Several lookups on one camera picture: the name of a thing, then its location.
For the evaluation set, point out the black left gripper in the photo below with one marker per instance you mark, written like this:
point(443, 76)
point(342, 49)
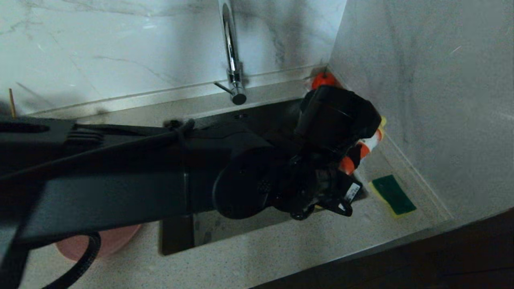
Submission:
point(337, 116)

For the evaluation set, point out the orange detergent bottle yellow cap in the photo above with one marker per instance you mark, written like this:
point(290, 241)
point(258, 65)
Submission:
point(371, 142)

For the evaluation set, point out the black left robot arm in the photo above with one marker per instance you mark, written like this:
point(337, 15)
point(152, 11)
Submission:
point(120, 180)

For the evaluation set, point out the green and yellow sponge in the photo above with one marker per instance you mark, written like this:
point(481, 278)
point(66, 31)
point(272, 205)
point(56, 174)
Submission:
point(393, 194)

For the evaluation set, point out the chrome faucet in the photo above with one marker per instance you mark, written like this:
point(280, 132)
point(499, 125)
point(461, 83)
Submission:
point(231, 52)

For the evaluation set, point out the stainless steel sink basin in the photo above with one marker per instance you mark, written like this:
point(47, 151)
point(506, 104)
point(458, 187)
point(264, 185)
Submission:
point(225, 230)

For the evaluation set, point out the orange-red tomato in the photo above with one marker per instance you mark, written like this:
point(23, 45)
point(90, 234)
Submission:
point(321, 79)

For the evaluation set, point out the pink plate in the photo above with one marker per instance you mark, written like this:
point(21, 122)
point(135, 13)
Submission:
point(116, 239)

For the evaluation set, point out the wooden chopstick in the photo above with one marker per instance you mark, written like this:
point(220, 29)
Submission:
point(12, 106)

